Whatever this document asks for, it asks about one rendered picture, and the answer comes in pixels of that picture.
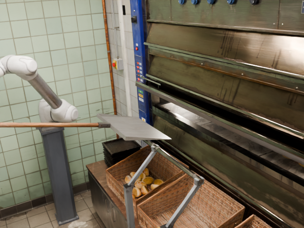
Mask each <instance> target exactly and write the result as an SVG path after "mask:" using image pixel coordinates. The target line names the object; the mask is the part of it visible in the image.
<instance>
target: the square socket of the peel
mask: <svg viewBox="0 0 304 228"><path fill-rule="evenodd" d="M98 124H99V126H98V128H110V125H111V123H109V122H98Z"/></svg>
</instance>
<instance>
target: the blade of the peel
mask: <svg viewBox="0 0 304 228"><path fill-rule="evenodd" d="M97 118H99V119H100V120H101V121H102V122H109V123H111V125H110V128H111V129H112V130H113V131H115V132H116V133H117V134H118V135H119V136H120V137H121V138H123V139H124V140H125V141H129V140H165V139H171V138H169V137H168V136H166V135H165V134H163V133H161V132H160V131H158V130H157V129H155V128H154V127H152V126H151V125H149V124H147V123H146V122H144V121H143V120H141V119H140V118H138V117H131V116H122V115H112V114H99V113H97Z"/></svg>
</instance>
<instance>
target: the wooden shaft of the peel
mask: <svg viewBox="0 0 304 228"><path fill-rule="evenodd" d="M98 126H99V124H98V123H0V128H37V127H98Z"/></svg>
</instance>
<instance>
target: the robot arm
mask: <svg viewBox="0 0 304 228"><path fill-rule="evenodd" d="M6 74H16V75H17V76H19V77H20V78H22V79H23V80H26V81H28V82H29V84H30V85H31V86H32V87H33V88H34V89H35V90H36V91H37V92H38V93H39V94H40V95H41V96H42V97H43V99H41V100H40V102H39V105H38V112H39V117H40V121H41V123H59V122H62V123H71V122H74V121H75V120H76V119H77V118H78V110H77V108H76V107H75V106H73V105H71V104H70V103H68V102H67V101H65V100H64V99H60V98H59V97H58V96H57V95H56V94H55V92H54V91H53V90H52V89H51V88H50V86H49V85H48V84H47V83H46V82H45V80H44V79H43V78H42V77H41V76H40V75H39V74H38V64H37V62H36V61H35V60H34V59H32V58H30V57H27V56H16V55H8V56H5V57H4V58H2V59H0V77H2V76H4V75H6ZM58 128H62V127H37V128H36V129H41V130H42V132H46V131H50V130H54V129H58Z"/></svg>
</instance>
